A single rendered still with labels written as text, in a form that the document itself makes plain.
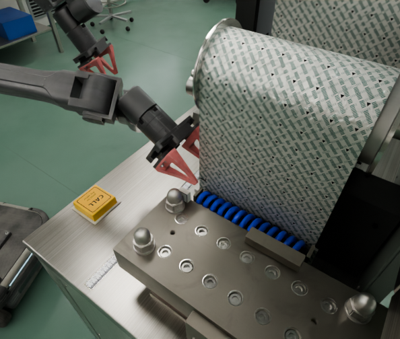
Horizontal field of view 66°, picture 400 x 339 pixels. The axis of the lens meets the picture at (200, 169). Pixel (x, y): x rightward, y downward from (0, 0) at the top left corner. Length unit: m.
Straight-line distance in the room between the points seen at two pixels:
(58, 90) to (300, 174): 0.43
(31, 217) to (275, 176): 1.43
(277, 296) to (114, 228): 0.39
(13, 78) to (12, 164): 1.87
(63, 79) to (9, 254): 1.17
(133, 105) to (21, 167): 1.92
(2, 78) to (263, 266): 0.55
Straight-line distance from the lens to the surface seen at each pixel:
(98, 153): 2.34
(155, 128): 0.56
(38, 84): 0.63
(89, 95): 0.59
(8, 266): 1.63
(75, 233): 0.75
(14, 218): 1.79
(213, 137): 0.51
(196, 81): 0.46
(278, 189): 0.50
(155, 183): 0.80
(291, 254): 0.52
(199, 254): 0.52
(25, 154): 2.54
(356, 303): 0.50
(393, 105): 0.41
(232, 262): 0.52
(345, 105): 0.40
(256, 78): 0.43
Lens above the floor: 1.48
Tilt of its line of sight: 45 degrees down
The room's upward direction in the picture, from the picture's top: straight up
